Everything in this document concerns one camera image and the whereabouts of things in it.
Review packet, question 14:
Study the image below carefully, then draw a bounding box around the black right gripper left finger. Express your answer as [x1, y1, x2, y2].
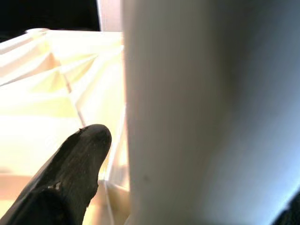
[0, 123, 113, 225]

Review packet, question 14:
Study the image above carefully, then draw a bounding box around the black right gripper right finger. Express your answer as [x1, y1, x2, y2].
[273, 194, 300, 225]

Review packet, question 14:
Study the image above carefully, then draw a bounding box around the white plastic table top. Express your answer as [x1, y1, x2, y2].
[0, 27, 132, 225]

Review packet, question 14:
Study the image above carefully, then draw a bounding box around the white plastic table leg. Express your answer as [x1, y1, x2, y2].
[121, 0, 300, 225]

